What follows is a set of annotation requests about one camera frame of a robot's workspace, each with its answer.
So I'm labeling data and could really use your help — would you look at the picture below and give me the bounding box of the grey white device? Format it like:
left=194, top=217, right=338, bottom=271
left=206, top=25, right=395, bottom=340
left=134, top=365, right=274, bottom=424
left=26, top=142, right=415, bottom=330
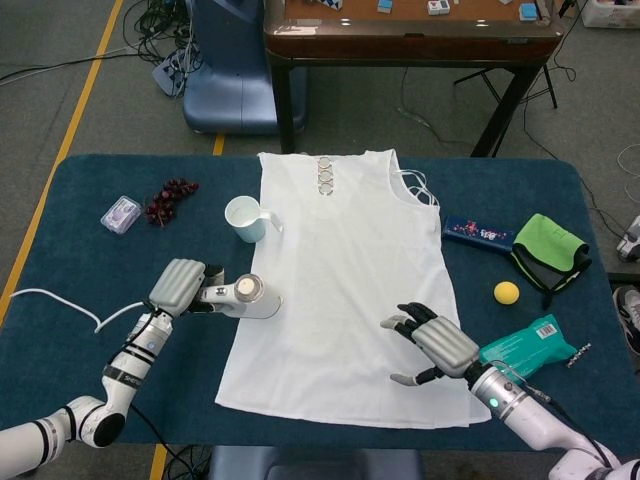
left=615, top=214, right=640, bottom=264

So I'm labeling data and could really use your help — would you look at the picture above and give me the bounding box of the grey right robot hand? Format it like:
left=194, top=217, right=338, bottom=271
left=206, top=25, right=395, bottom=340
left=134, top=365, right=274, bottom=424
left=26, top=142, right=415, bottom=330
left=380, top=301, right=481, bottom=389

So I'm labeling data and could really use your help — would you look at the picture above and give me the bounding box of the black hair clip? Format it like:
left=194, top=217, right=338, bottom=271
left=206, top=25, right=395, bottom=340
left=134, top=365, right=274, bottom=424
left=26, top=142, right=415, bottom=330
left=566, top=342, right=594, bottom=369

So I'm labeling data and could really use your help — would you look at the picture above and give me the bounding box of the black floor cable bundle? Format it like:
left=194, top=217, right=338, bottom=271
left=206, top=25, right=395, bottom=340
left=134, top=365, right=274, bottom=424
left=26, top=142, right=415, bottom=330
left=119, top=0, right=199, bottom=66

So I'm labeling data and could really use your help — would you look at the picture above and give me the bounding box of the teal wet wipes pack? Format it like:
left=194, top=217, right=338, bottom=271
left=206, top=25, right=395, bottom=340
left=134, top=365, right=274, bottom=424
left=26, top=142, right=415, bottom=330
left=477, top=313, right=574, bottom=377

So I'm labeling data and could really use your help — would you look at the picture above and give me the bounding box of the white box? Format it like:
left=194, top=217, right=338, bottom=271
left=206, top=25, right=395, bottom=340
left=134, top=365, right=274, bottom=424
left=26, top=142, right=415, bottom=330
left=579, top=0, right=640, bottom=29

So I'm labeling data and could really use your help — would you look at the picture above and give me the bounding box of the white sleeveless top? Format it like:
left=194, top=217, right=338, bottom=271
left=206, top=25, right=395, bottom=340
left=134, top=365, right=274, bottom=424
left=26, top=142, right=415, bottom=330
left=213, top=148, right=494, bottom=431

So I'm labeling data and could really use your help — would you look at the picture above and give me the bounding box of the dark red grape bunch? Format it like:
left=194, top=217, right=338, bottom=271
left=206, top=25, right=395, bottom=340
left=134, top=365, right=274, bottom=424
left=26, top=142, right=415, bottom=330
left=143, top=178, right=201, bottom=229

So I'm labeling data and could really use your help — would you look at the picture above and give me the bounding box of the blue power strip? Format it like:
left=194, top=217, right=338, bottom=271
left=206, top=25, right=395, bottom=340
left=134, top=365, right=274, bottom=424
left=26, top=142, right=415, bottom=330
left=151, top=49, right=201, bottom=99

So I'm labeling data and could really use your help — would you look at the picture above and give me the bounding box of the white cup with handle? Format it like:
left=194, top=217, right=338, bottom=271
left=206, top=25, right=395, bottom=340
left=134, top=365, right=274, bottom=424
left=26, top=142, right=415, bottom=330
left=224, top=195, right=284, bottom=245

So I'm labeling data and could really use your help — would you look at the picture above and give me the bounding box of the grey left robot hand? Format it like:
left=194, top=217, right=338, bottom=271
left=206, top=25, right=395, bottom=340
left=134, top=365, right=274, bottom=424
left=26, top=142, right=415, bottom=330
left=148, top=258, right=226, bottom=317

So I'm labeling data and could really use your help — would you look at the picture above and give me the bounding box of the white handheld steamer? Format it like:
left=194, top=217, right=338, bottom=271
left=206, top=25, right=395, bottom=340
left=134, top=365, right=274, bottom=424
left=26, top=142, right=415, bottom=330
left=192, top=273, right=285, bottom=321

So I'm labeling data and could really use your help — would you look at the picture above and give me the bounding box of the dark blue printed carton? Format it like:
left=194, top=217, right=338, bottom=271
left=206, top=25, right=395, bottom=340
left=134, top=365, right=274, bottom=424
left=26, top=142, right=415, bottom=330
left=441, top=214, right=516, bottom=254

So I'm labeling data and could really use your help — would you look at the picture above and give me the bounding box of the grey sneaker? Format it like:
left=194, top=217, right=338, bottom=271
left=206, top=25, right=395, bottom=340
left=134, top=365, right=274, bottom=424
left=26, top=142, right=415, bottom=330
left=612, top=285, right=640, bottom=374

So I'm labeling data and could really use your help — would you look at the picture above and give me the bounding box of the yellow ball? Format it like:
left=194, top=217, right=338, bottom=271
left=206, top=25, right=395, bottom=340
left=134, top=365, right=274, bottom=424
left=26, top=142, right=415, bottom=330
left=493, top=281, right=521, bottom=305

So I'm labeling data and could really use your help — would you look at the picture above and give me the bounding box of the green and black cloth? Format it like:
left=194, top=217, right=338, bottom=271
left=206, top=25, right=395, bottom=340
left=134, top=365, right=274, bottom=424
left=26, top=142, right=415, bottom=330
left=509, top=213, right=594, bottom=310

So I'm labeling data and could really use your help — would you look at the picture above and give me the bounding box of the clear purple plastic box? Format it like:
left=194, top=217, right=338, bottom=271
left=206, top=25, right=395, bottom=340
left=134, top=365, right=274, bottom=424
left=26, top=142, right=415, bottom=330
left=100, top=195, right=142, bottom=236

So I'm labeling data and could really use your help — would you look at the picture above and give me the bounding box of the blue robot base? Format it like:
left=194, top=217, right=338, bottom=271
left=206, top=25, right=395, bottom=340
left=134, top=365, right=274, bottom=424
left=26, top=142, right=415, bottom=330
left=207, top=444, right=424, bottom=480

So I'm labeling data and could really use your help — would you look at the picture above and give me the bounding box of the dark teal table cover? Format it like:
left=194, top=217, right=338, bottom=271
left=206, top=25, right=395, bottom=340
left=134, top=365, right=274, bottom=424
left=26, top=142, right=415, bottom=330
left=0, top=153, right=636, bottom=456

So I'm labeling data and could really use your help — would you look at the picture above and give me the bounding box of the brown mahjong table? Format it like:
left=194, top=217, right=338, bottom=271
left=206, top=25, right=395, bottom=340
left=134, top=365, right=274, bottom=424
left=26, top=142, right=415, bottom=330
left=263, top=0, right=566, bottom=159

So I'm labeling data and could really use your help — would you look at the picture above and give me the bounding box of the thin white cable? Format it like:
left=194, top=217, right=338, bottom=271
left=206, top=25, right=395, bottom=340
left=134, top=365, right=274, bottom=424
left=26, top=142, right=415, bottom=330
left=9, top=287, right=151, bottom=335

